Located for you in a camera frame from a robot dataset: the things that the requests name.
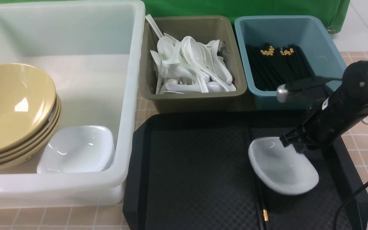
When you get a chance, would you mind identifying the black chopstick gold band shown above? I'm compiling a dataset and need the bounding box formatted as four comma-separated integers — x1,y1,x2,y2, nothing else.
256,180,270,230

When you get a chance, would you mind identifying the white spoon leaning on rim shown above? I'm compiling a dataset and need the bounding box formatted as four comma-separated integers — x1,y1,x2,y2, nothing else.
145,14,164,38

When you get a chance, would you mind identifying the white spoon red handle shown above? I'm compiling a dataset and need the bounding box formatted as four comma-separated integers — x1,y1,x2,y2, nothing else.
209,40,233,85

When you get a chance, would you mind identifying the tan noodle bowl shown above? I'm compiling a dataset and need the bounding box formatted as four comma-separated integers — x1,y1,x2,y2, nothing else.
0,64,57,151

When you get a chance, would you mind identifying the pile of white spoons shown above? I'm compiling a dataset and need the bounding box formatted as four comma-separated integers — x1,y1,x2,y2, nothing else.
150,34,236,94

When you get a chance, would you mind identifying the black plastic serving tray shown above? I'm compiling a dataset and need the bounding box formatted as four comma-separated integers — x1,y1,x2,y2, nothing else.
123,110,363,230

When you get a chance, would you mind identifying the top white soup spoon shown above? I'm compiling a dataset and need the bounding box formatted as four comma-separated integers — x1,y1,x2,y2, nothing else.
182,36,230,92

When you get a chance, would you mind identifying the large white plastic tub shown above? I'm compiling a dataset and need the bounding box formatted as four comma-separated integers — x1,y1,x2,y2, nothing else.
0,0,145,209

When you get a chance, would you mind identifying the white side dish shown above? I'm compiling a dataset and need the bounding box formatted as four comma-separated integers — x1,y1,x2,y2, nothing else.
248,137,319,196

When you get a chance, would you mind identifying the bundle of black chopsticks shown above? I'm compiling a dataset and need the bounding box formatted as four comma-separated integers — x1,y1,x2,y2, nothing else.
245,43,315,91

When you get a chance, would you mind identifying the middle stacked tan bowl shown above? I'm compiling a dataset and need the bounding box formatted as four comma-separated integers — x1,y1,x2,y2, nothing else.
0,96,61,164

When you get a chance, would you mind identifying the blue plastic chopstick bin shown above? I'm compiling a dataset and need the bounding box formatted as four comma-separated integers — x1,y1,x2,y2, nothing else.
234,15,346,111

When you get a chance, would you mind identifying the bottom stacked tan bowl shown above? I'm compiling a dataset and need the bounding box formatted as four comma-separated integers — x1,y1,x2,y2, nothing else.
0,107,62,170

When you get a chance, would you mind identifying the white dish in tub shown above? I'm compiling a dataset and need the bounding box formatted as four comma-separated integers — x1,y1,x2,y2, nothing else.
37,126,115,174

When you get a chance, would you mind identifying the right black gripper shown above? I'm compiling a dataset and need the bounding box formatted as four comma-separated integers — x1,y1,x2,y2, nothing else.
280,86,368,153

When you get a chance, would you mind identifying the olive plastic spoon bin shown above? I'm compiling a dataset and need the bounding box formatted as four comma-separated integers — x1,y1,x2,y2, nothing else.
138,16,247,114

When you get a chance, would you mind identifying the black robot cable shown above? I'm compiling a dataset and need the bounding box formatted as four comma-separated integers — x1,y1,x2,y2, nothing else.
333,30,368,230

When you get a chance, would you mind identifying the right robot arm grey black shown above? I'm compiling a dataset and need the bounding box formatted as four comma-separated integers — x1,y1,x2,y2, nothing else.
277,61,368,151

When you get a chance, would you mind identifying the green cloth backdrop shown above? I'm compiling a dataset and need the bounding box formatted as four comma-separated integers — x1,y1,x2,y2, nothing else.
0,0,351,35

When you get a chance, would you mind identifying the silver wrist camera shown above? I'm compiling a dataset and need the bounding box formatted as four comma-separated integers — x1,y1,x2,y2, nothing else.
276,77,334,103

